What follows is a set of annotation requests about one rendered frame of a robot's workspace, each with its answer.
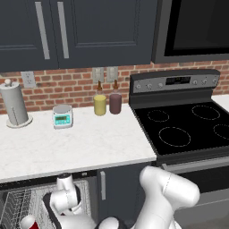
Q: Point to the white and red round object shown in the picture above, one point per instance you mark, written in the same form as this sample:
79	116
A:
28	222

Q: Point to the yellow liquid bottle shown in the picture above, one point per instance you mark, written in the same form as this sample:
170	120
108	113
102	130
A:
100	105

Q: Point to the white paper towel holder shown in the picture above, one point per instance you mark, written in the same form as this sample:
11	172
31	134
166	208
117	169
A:
14	104

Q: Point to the grey wall switch plate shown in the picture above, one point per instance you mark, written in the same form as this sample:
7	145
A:
98	74
112	73

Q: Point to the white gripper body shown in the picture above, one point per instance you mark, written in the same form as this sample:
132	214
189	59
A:
65	182

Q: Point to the purple liquid bottle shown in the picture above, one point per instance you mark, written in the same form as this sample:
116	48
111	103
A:
115	103

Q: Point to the grey wall socket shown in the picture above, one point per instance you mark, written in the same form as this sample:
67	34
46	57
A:
28	79

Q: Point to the dark base cupboard door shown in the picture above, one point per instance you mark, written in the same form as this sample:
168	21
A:
122	190

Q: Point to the dark cupboard door narrow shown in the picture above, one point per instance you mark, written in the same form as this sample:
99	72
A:
18	29

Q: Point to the open dishwasher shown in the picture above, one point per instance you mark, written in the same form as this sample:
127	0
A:
18	190

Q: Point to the black microwave oven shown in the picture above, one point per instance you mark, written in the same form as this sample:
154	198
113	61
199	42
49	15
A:
193	27

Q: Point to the black stove with hob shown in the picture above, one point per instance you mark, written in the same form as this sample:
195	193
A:
182	125

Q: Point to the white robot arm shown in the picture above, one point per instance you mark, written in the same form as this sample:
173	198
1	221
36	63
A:
167	193

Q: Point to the dark cupboard door wide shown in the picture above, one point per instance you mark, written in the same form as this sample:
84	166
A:
113	27

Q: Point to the white kitchen scale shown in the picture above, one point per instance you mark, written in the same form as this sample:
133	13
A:
62	117

